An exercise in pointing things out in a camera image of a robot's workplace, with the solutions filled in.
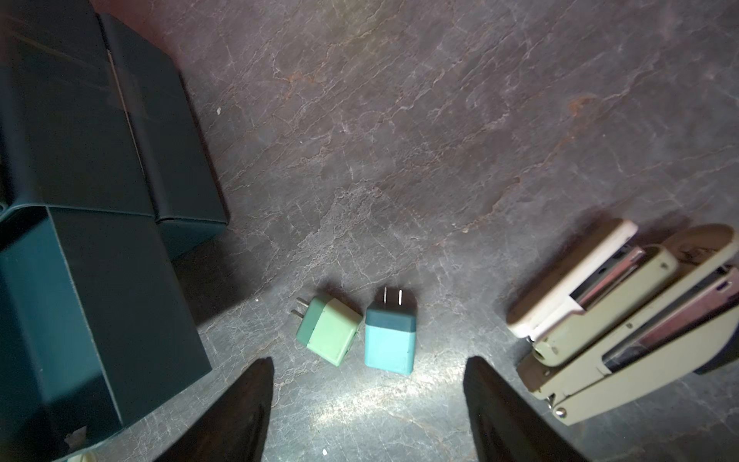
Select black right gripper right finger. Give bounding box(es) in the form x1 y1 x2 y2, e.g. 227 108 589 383
463 356 585 461

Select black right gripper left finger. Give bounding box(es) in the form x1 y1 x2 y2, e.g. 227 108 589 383
157 357 274 461

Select cyan blue plug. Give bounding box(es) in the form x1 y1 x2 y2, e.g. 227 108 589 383
364 287 418 375

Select dark teal drawer cabinet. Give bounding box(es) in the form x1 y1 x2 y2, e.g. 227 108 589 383
1 1 211 461

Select light green plug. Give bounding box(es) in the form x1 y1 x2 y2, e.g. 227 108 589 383
292 295 363 367

